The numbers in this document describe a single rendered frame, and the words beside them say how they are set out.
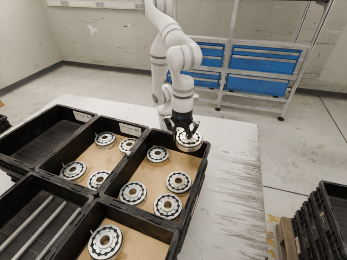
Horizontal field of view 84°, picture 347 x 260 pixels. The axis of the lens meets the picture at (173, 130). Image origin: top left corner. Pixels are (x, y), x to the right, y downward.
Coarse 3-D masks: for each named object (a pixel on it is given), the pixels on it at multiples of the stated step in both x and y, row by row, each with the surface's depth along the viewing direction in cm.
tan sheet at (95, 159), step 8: (120, 136) 103; (88, 152) 93; (96, 152) 93; (104, 152) 93; (112, 152) 93; (80, 160) 89; (88, 160) 89; (96, 160) 89; (104, 160) 89; (112, 160) 89; (88, 168) 86; (96, 168) 86; (104, 168) 86; (112, 168) 86; (80, 184) 79
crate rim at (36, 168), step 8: (96, 120) 98; (120, 120) 97; (64, 144) 83; (136, 144) 83; (56, 152) 80; (48, 160) 77; (120, 160) 76; (56, 176) 70; (72, 184) 68; (104, 184) 68; (88, 192) 65; (96, 192) 65
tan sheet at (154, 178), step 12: (180, 156) 91; (192, 156) 91; (144, 168) 86; (156, 168) 86; (168, 168) 86; (180, 168) 86; (192, 168) 86; (132, 180) 81; (144, 180) 81; (156, 180) 81; (192, 180) 81; (156, 192) 76; (144, 204) 72
